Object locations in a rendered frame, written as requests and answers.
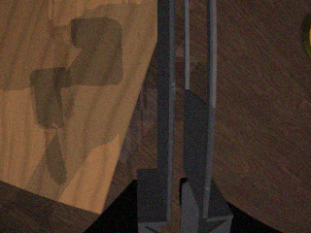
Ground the wooden board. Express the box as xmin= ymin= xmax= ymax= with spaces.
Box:
xmin=0 ymin=0 xmax=158 ymax=214

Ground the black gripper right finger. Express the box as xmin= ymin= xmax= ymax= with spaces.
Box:
xmin=179 ymin=179 xmax=283 ymax=233

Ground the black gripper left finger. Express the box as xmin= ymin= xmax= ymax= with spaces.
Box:
xmin=85 ymin=180 xmax=139 ymax=233

